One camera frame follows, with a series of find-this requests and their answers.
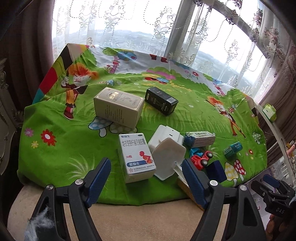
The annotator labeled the patterned right curtain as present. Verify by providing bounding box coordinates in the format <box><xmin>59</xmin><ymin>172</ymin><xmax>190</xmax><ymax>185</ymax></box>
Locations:
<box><xmin>252</xmin><ymin>0</ymin><xmax>296</xmax><ymax>163</ymax></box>

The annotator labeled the white box blue end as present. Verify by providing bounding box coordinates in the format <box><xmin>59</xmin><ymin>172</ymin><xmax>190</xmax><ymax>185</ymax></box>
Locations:
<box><xmin>205</xmin><ymin>160</ymin><xmax>227</xmax><ymax>183</ymax></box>

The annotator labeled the purple-edged cardboard storage box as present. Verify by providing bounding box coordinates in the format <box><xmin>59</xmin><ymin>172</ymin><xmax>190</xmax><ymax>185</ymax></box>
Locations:
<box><xmin>246</xmin><ymin>169</ymin><xmax>276</xmax><ymax>219</ymax></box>

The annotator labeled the black small carton box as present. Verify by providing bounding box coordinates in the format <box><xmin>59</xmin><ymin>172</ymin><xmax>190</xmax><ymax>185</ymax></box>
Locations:
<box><xmin>145</xmin><ymin>87</ymin><xmax>179</xmax><ymax>116</ymax></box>

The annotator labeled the grey-green striped medicine box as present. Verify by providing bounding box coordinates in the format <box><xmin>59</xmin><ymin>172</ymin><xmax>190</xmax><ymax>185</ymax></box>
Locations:
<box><xmin>184</xmin><ymin>131</ymin><xmax>216</xmax><ymax>148</ymax></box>

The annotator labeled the red toy car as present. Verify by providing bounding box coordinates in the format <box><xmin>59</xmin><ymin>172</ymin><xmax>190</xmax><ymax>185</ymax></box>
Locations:
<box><xmin>190</xmin><ymin>151</ymin><xmax>213</xmax><ymax>171</ymax></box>

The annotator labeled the green tissue pack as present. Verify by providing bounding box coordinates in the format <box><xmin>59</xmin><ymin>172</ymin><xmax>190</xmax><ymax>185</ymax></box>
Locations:
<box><xmin>262</xmin><ymin>103</ymin><xmax>277</xmax><ymax>123</ymax></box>

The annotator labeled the mauve left curtain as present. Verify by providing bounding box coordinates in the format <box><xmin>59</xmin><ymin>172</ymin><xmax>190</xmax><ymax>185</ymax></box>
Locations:
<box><xmin>1</xmin><ymin>1</ymin><xmax>55</xmax><ymax>110</ymax></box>

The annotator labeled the white lace sheer curtain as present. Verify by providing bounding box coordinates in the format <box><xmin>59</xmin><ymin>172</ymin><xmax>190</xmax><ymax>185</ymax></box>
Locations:
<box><xmin>52</xmin><ymin>1</ymin><xmax>270</xmax><ymax>97</ymax></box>

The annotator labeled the teal small medicine box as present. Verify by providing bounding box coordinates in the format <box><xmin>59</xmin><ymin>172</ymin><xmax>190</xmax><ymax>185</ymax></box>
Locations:
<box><xmin>223</xmin><ymin>142</ymin><xmax>243</xmax><ymax>159</ymax></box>

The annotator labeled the cream carved dresser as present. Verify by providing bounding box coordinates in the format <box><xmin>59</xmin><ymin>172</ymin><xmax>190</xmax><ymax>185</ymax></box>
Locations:
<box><xmin>1</xmin><ymin>58</ymin><xmax>22</xmax><ymax>175</ymax></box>

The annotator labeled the white plastic device box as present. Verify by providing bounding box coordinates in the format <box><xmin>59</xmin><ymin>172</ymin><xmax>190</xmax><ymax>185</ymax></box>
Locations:
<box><xmin>148</xmin><ymin>125</ymin><xmax>186</xmax><ymax>181</ymax></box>

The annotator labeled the white curved shelf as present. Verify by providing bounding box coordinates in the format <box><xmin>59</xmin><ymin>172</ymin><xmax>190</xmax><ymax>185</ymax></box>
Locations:
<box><xmin>254</xmin><ymin>102</ymin><xmax>295</xmax><ymax>183</ymax></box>

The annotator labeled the pink handheld fan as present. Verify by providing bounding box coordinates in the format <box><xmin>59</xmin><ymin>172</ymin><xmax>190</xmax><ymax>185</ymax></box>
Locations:
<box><xmin>287</xmin><ymin>143</ymin><xmax>296</xmax><ymax>156</ymax></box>

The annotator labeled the beige tall carton box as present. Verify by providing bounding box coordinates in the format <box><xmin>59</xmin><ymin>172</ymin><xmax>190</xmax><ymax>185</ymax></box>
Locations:
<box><xmin>93</xmin><ymin>87</ymin><xmax>144</xmax><ymax>128</ymax></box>

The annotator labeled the white medicine box red figure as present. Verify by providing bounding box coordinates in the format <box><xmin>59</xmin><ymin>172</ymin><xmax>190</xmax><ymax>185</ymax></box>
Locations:
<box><xmin>118</xmin><ymin>133</ymin><xmax>157</xmax><ymax>183</ymax></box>

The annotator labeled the white long orange-print box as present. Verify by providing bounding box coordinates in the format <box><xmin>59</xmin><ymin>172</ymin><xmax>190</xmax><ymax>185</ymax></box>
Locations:
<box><xmin>173</xmin><ymin>164</ymin><xmax>204</xmax><ymax>211</ymax></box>

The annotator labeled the green cartoon print cloth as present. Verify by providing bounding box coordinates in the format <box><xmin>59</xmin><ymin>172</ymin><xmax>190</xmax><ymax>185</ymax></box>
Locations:
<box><xmin>18</xmin><ymin>44</ymin><xmax>267</xmax><ymax>205</ymax></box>

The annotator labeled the right hand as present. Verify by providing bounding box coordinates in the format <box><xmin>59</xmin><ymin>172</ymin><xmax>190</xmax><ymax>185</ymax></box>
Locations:
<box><xmin>265</xmin><ymin>214</ymin><xmax>295</xmax><ymax>240</ymax></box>

